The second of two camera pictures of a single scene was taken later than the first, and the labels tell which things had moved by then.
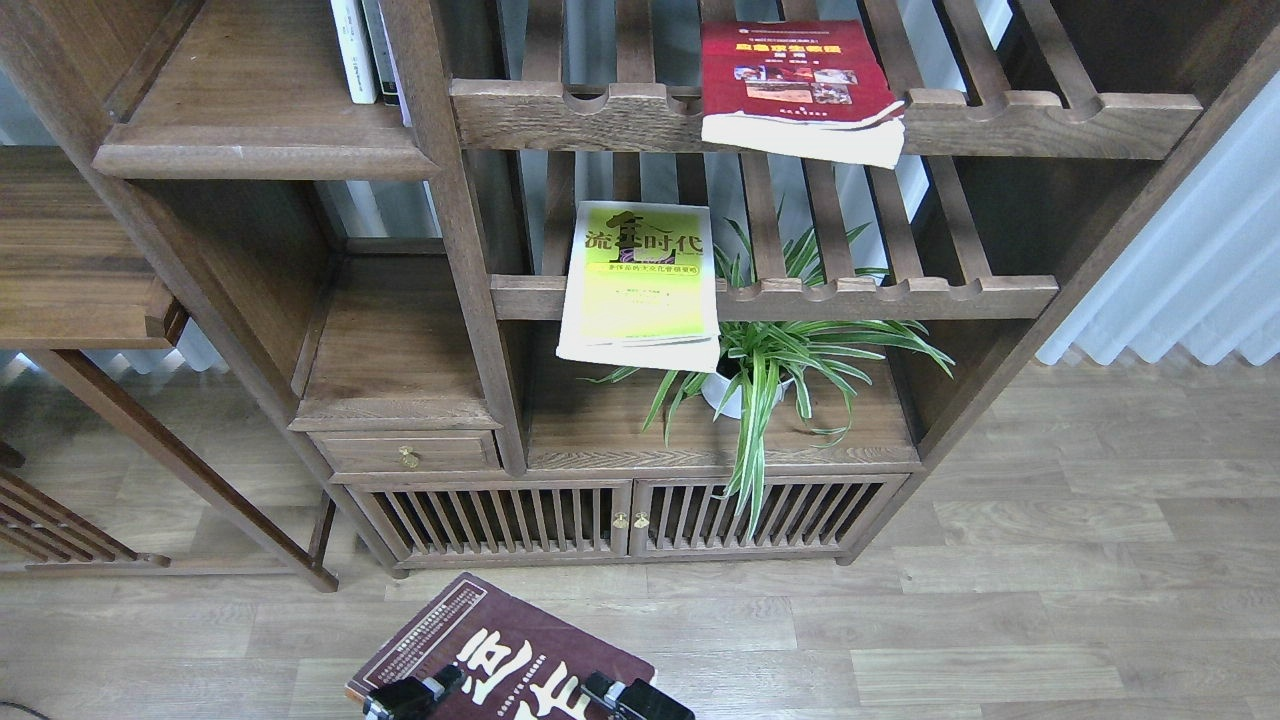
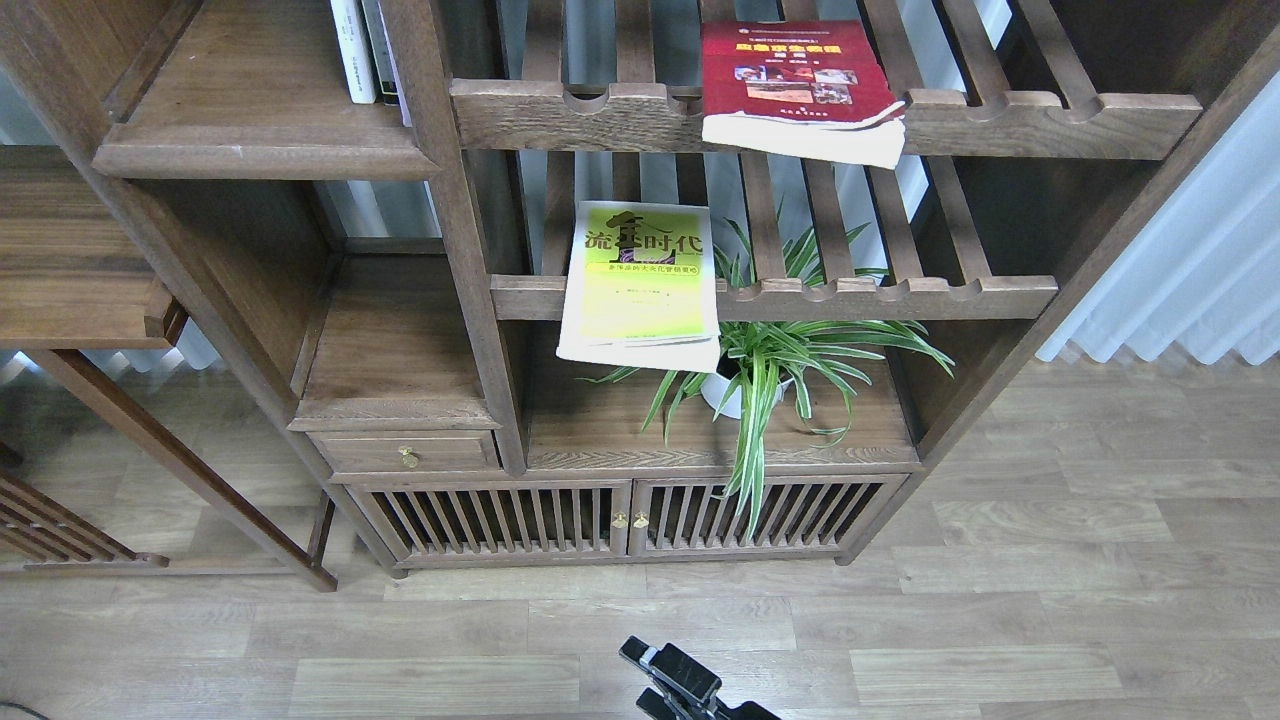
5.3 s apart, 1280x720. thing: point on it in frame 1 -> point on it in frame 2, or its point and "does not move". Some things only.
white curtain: x=1204 y=272 does not move
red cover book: x=803 y=89 does not move
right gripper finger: x=648 y=702 -> x=674 y=667
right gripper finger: x=603 y=689 -> x=660 y=707
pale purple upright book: x=407 y=123 does not move
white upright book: x=354 y=48 does not move
